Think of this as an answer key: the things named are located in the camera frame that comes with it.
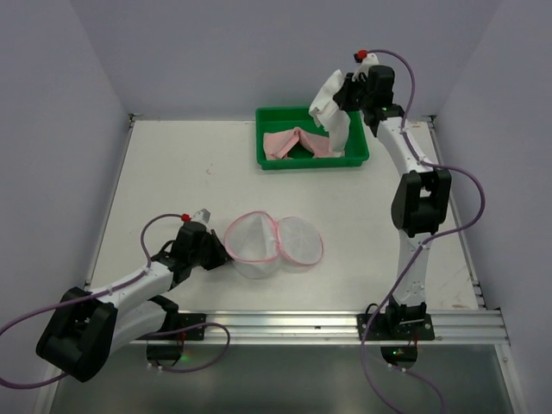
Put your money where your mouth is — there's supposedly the white bra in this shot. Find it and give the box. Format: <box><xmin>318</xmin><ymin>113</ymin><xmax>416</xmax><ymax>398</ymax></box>
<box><xmin>309</xmin><ymin>70</ymin><xmax>350</xmax><ymax>158</ymax></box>

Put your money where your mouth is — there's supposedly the white mesh laundry bag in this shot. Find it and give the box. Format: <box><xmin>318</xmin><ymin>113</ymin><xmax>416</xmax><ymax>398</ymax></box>
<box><xmin>223</xmin><ymin>211</ymin><xmax>324</xmax><ymax>279</ymax></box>

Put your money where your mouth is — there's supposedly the pink bra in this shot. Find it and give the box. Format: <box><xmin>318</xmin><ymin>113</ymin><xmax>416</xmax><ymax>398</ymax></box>
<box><xmin>263</xmin><ymin>127</ymin><xmax>331</xmax><ymax>160</ymax></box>

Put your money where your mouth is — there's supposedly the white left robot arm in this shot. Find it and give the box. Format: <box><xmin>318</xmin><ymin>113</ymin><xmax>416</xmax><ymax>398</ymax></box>
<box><xmin>35</xmin><ymin>221</ymin><xmax>232</xmax><ymax>382</ymax></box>

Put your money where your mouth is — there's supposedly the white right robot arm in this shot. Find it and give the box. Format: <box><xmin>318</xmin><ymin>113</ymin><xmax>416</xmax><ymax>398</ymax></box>
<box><xmin>334</xmin><ymin>65</ymin><xmax>452</xmax><ymax>341</ymax></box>

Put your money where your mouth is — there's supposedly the green plastic tray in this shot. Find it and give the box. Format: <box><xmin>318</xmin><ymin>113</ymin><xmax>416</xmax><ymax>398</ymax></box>
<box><xmin>255</xmin><ymin>106</ymin><xmax>370</xmax><ymax>170</ymax></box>

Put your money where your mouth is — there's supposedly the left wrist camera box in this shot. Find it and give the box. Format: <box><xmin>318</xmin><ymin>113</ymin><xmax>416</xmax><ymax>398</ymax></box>
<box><xmin>191</xmin><ymin>209</ymin><xmax>210</xmax><ymax>225</ymax></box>

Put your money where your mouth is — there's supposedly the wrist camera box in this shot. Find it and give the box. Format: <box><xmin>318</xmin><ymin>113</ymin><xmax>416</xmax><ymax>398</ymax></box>
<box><xmin>191</xmin><ymin>209</ymin><xmax>210</xmax><ymax>225</ymax></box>
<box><xmin>353</xmin><ymin>49</ymin><xmax>379</xmax><ymax>81</ymax></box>

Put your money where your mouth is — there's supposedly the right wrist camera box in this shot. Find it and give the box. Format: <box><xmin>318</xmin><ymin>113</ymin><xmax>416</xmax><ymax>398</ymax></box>
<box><xmin>353</xmin><ymin>49</ymin><xmax>379</xmax><ymax>81</ymax></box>

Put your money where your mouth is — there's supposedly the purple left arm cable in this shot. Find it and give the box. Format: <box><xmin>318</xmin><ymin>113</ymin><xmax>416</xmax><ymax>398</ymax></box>
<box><xmin>0</xmin><ymin>213</ymin><xmax>232</xmax><ymax>391</ymax></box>

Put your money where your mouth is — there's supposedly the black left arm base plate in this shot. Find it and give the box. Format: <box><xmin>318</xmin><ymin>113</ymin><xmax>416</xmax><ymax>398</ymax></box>
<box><xmin>139</xmin><ymin>313</ymin><xmax>207</xmax><ymax>342</ymax></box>

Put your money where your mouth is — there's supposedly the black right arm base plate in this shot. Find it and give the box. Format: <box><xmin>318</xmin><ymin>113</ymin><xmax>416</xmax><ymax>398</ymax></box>
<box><xmin>356</xmin><ymin>302</ymin><xmax>436</xmax><ymax>342</ymax></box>

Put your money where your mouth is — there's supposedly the aluminium front mounting rail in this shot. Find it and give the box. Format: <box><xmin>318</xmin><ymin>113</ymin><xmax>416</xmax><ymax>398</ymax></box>
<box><xmin>116</xmin><ymin>308</ymin><xmax>508</xmax><ymax>344</ymax></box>

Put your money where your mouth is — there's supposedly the aluminium table edge frame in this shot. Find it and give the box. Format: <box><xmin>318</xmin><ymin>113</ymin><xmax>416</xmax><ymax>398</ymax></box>
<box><xmin>32</xmin><ymin>112</ymin><xmax>527</xmax><ymax>414</ymax></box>

